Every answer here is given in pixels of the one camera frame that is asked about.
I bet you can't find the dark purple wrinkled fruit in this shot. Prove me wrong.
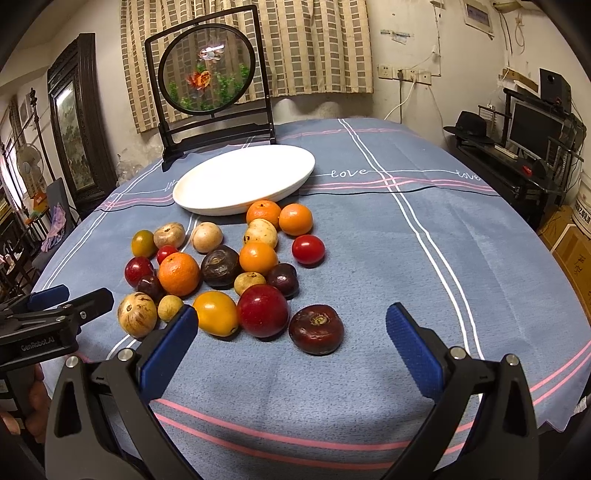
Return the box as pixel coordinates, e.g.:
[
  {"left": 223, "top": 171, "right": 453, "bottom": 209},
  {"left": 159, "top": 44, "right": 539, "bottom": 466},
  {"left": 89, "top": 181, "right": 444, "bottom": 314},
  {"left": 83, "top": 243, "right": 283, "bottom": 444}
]
[{"left": 200, "top": 245, "right": 242, "bottom": 289}]

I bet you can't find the computer monitor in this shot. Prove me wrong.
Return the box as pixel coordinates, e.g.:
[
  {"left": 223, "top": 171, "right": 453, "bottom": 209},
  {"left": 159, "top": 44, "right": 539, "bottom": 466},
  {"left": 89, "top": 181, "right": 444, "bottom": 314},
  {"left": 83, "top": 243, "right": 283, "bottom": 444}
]
[{"left": 508, "top": 101, "right": 564, "bottom": 160}]

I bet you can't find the black hat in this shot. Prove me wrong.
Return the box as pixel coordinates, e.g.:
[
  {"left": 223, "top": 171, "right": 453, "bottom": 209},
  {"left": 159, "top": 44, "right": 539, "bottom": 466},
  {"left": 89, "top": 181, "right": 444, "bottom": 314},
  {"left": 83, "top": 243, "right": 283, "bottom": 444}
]
[{"left": 444, "top": 111, "right": 494, "bottom": 143}]

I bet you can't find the white round plate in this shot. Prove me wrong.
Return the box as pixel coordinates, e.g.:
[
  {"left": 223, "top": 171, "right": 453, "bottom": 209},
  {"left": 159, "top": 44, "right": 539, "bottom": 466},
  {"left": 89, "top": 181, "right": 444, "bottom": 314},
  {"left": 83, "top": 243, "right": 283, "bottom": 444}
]
[{"left": 172, "top": 145, "right": 315, "bottom": 217}]

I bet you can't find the orange round fruit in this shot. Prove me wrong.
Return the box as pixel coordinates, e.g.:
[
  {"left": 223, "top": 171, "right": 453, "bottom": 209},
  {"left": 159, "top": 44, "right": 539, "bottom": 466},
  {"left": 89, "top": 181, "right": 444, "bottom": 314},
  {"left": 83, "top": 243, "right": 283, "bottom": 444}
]
[{"left": 239, "top": 241, "right": 279, "bottom": 275}]

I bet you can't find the cardboard box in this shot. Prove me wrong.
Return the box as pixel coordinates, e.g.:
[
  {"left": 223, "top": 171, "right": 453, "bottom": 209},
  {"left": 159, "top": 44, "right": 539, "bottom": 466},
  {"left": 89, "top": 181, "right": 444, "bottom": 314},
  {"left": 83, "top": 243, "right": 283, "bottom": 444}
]
[{"left": 538, "top": 206, "right": 591, "bottom": 319}]

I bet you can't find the large orange tangerine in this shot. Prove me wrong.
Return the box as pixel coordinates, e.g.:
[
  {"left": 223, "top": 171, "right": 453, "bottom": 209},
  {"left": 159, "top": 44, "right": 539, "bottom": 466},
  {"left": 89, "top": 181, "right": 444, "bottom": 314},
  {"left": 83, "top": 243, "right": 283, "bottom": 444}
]
[{"left": 158, "top": 252, "right": 200, "bottom": 297}]

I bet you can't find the small yellow potato-like fruit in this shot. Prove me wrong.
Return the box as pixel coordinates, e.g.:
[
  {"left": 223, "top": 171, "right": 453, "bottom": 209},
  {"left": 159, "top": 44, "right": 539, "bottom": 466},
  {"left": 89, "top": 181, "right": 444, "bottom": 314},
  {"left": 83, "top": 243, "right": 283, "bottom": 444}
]
[{"left": 233, "top": 272, "right": 266, "bottom": 296}]

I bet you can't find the pale beige round fruit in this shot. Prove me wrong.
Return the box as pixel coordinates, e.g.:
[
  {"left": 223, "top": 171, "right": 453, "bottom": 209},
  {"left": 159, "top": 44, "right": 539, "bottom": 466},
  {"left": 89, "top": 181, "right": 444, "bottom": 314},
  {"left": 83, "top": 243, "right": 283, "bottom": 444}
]
[{"left": 190, "top": 222, "right": 223, "bottom": 254}]

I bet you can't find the tan speckled round fruit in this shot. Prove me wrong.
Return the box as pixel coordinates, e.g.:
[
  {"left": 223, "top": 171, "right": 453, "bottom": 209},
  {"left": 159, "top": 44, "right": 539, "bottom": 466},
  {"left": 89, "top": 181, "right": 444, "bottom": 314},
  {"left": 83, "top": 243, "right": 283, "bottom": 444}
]
[{"left": 153, "top": 222, "right": 185, "bottom": 249}]

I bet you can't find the tan passion fruit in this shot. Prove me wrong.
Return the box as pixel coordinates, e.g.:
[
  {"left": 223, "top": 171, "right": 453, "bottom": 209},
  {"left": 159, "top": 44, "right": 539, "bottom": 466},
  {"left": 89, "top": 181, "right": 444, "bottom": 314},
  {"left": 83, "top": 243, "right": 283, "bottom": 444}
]
[{"left": 116, "top": 292, "right": 158, "bottom": 339}]

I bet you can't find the dark framed landscape painting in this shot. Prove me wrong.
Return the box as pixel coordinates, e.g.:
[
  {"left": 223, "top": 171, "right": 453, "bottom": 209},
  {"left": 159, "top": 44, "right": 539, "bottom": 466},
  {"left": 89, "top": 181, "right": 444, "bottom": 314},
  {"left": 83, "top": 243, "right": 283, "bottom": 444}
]
[{"left": 47, "top": 33, "right": 118, "bottom": 219}]

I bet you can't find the white plastic bucket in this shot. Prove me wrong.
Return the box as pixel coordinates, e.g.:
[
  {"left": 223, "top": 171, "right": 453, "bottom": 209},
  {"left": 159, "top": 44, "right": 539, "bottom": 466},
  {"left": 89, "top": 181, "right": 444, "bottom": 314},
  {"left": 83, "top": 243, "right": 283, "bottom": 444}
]
[{"left": 572, "top": 172, "right": 591, "bottom": 238}]

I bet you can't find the black speaker box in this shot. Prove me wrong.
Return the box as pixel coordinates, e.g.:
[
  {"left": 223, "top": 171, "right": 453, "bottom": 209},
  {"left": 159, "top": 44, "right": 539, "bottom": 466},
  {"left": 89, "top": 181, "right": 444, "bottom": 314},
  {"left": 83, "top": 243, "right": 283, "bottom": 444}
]
[{"left": 540, "top": 69, "right": 572, "bottom": 113}]

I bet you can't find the dark red cherry fruit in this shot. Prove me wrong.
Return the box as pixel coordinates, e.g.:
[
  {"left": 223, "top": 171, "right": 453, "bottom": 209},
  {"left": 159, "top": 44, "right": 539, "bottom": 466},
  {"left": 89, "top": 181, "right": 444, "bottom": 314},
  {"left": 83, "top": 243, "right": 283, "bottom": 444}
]
[{"left": 124, "top": 256, "right": 154, "bottom": 289}]

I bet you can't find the orange tangerine with stem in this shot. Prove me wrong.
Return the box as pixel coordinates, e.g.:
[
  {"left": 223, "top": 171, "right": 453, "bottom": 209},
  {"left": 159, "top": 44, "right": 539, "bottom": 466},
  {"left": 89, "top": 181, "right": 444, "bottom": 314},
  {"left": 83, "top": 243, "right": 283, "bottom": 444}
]
[{"left": 246, "top": 199, "right": 281, "bottom": 228}]

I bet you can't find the large red plum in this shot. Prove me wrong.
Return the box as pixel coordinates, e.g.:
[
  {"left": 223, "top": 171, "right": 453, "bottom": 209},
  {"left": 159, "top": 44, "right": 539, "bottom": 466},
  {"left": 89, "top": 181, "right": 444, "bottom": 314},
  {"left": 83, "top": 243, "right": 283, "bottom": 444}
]
[{"left": 238, "top": 284, "right": 290, "bottom": 339}]

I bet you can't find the yellow-orange mango-like fruit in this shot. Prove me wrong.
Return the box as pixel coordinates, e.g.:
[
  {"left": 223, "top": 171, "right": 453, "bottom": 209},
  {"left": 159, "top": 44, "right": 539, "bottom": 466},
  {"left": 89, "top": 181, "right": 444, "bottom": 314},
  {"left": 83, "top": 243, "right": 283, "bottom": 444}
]
[{"left": 193, "top": 291, "right": 239, "bottom": 338}]

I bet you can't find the yellow-green tomato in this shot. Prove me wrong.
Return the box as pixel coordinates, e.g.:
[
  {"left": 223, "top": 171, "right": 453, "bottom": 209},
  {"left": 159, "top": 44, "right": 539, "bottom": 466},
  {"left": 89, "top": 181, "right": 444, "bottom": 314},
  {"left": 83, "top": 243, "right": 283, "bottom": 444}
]
[{"left": 130, "top": 230, "right": 157, "bottom": 258}]

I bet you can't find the smooth orange fruit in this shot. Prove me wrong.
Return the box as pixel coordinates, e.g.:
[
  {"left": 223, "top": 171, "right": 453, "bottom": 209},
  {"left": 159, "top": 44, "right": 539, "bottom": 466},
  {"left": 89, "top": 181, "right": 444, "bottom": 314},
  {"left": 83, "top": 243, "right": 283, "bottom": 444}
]
[{"left": 279, "top": 203, "right": 314, "bottom": 237}]

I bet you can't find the beige checkered curtain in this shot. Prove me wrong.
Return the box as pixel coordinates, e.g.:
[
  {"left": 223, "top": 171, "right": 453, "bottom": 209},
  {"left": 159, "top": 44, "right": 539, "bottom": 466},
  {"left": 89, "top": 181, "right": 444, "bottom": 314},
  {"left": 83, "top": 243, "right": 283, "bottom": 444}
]
[{"left": 120, "top": 1, "right": 374, "bottom": 133}]

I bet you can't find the wall power strip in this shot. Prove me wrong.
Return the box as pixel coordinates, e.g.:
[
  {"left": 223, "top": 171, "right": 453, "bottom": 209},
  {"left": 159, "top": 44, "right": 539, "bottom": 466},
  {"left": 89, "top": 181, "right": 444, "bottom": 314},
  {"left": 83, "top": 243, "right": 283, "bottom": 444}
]
[{"left": 378, "top": 64, "right": 432, "bottom": 86}]

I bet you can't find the black desk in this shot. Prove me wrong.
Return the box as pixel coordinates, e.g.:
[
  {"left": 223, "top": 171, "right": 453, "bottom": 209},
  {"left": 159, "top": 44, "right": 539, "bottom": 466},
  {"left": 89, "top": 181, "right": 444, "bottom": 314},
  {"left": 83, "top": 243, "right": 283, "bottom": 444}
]
[{"left": 443, "top": 124, "right": 588, "bottom": 232}]

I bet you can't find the blue striped tablecloth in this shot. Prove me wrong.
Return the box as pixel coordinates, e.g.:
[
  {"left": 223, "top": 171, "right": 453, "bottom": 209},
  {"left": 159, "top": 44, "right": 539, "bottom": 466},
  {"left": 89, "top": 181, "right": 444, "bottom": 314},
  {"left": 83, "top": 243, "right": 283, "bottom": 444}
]
[{"left": 32, "top": 117, "right": 591, "bottom": 480}]

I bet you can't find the standing fan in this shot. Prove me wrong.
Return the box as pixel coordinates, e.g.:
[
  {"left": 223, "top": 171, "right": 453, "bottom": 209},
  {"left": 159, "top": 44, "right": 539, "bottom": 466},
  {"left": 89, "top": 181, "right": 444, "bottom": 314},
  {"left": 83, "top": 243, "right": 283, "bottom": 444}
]
[{"left": 16, "top": 144, "right": 46, "bottom": 199}]

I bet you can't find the small red cherry tomato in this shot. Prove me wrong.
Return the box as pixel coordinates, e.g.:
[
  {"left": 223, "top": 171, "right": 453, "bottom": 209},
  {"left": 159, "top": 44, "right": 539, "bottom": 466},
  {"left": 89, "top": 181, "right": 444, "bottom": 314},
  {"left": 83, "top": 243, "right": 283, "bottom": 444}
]
[{"left": 156, "top": 245, "right": 178, "bottom": 265}]

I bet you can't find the yellow spotted pear-like fruit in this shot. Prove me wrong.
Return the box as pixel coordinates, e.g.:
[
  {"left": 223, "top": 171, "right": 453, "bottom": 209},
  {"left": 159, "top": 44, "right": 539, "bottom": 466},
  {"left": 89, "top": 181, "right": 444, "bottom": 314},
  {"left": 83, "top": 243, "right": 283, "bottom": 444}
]
[{"left": 242, "top": 218, "right": 279, "bottom": 249}]

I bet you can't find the small yellow-green fruit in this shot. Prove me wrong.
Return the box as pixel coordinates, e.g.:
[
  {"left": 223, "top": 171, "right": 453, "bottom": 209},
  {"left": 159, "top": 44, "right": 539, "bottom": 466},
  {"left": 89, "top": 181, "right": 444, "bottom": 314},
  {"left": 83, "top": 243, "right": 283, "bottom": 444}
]
[{"left": 157, "top": 295, "right": 184, "bottom": 323}]

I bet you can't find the dark red mangosteen-like fruit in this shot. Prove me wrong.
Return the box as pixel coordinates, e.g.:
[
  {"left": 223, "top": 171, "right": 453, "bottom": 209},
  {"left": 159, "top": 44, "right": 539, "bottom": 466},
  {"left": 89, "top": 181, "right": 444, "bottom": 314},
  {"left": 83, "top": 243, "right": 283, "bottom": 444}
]
[{"left": 287, "top": 304, "right": 345, "bottom": 356}]

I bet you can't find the black framed goldfish screen ornament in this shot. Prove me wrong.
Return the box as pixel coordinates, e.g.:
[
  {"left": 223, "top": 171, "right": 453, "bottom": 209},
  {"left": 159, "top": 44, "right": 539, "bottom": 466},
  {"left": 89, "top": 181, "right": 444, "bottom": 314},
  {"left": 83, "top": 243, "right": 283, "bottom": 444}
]
[{"left": 144, "top": 5, "right": 276, "bottom": 172}]

